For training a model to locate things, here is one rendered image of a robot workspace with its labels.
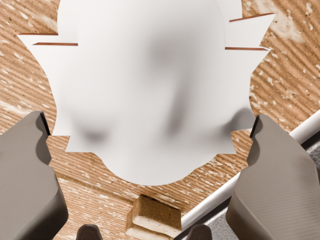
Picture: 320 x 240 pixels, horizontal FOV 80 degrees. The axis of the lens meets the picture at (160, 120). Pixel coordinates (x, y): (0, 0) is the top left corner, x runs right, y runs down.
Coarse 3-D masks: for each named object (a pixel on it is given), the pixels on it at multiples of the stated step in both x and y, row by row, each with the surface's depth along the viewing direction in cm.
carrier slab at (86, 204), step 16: (64, 176) 21; (64, 192) 22; (80, 192) 22; (96, 192) 22; (80, 208) 23; (96, 208) 23; (112, 208) 23; (128, 208) 23; (80, 224) 25; (96, 224) 25; (112, 224) 25
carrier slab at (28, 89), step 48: (0, 0) 12; (48, 0) 12; (288, 0) 12; (0, 48) 13; (288, 48) 14; (0, 96) 15; (48, 96) 15; (288, 96) 16; (48, 144) 18; (240, 144) 18; (144, 192) 22; (192, 192) 22
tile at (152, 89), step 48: (96, 0) 9; (144, 0) 9; (192, 0) 9; (48, 48) 10; (96, 48) 10; (144, 48) 10; (192, 48) 10; (240, 48) 11; (96, 96) 12; (144, 96) 12; (192, 96) 12; (96, 144) 14; (144, 144) 14; (192, 144) 14
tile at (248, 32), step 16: (224, 0) 10; (224, 16) 10; (256, 16) 11; (272, 16) 10; (240, 32) 11; (256, 32) 11; (240, 96) 13; (240, 112) 13; (240, 128) 14; (208, 160) 16
